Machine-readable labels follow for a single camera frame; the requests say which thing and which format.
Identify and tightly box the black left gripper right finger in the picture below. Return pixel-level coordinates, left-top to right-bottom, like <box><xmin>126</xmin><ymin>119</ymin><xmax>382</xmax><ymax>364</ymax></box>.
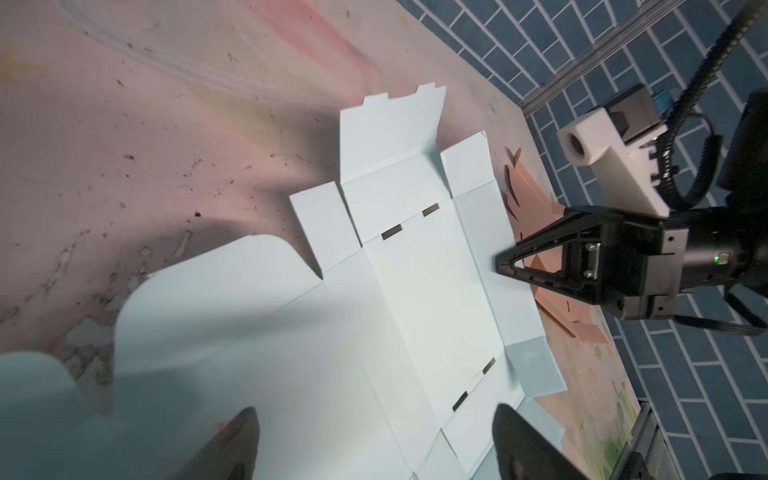
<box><xmin>492</xmin><ymin>404</ymin><xmax>586</xmax><ymax>480</ymax></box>

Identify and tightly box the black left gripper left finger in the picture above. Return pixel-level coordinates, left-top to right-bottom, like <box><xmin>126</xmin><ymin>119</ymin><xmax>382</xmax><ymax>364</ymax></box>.
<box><xmin>171</xmin><ymin>406</ymin><xmax>260</xmax><ymax>480</ymax></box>

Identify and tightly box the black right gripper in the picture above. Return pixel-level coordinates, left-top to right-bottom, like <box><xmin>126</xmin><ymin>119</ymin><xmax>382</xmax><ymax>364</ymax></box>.
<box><xmin>494</xmin><ymin>206</ymin><xmax>767</xmax><ymax>320</ymax></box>

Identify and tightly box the light blue paper box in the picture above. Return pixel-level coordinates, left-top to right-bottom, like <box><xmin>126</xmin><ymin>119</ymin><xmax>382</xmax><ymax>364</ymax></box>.
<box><xmin>1</xmin><ymin>84</ymin><xmax>565</xmax><ymax>479</ymax></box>

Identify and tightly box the pink flat cardboard box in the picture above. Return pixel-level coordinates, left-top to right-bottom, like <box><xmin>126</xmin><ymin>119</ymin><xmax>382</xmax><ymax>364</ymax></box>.
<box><xmin>503</xmin><ymin>146</ymin><xmax>613</xmax><ymax>345</ymax></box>

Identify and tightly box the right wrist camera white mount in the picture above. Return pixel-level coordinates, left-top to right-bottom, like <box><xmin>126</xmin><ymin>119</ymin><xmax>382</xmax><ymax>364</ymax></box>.
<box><xmin>557</xmin><ymin>84</ymin><xmax>670</xmax><ymax>217</ymax></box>

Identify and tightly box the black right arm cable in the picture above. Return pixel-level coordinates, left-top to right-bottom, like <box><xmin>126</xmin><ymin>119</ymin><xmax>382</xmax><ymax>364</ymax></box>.
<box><xmin>650</xmin><ymin>0</ymin><xmax>768</xmax><ymax>337</ymax></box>

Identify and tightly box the aluminium corner post right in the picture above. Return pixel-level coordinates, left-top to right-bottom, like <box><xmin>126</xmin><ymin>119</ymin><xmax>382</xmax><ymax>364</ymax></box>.
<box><xmin>519</xmin><ymin>0</ymin><xmax>684</xmax><ymax>117</ymax></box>

